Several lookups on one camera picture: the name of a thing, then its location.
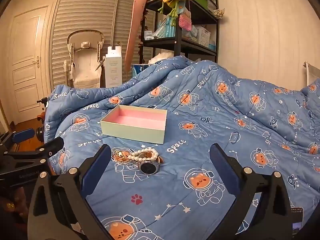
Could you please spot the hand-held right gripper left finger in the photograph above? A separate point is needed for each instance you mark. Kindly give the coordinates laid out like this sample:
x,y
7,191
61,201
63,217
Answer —
x,y
96,171

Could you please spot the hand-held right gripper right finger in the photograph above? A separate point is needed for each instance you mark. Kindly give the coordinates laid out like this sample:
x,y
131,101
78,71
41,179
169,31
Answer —
x,y
225,171

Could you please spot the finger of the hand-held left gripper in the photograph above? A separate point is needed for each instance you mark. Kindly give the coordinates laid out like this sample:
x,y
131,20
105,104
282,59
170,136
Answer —
x,y
23,135
53,146

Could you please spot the thin rose gold bangle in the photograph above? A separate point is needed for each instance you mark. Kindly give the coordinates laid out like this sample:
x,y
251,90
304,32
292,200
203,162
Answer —
x,y
119,156

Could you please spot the pale green box pink lining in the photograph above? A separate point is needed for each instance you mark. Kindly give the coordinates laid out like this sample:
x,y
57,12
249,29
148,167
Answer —
x,y
130,130

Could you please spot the blue astronaut bear printed blanket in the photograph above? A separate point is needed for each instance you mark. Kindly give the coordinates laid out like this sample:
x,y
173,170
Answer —
x,y
212,130

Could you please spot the white panelled door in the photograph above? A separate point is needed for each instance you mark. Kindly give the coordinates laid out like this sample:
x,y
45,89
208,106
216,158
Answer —
x,y
27,67

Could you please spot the smartphone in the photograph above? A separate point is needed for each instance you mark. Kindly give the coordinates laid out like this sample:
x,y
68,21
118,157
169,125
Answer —
x,y
297,220

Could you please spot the white high chair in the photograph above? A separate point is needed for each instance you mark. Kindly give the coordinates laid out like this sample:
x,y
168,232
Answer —
x,y
85,62

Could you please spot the tall white carton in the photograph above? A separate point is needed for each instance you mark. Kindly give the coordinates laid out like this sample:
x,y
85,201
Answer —
x,y
113,67

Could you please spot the white fluffy pillow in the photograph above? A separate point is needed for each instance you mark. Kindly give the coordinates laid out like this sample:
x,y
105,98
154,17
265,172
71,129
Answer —
x,y
163,54

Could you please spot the white plastic basket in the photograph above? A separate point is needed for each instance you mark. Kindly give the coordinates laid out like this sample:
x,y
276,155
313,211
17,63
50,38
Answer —
x,y
203,37

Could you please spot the black metal shelf rack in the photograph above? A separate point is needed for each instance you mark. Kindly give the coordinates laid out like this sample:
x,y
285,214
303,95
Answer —
x,y
178,41

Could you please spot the louvred wardrobe doors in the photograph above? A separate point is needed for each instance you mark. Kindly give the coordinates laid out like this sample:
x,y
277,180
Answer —
x,y
100,10

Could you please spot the long pink board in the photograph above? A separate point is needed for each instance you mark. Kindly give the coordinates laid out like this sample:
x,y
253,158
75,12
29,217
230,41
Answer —
x,y
136,17

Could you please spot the pink knitted pouch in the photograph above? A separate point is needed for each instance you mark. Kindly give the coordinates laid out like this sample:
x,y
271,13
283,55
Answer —
x,y
185,22

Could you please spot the teal boxes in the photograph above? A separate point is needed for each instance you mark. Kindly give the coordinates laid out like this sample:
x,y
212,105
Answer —
x,y
165,28

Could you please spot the green frog plush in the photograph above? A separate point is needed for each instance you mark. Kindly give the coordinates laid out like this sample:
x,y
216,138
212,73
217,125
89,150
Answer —
x,y
172,10

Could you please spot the dark metal frame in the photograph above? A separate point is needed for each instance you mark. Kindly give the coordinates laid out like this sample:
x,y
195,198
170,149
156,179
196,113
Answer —
x,y
41,130

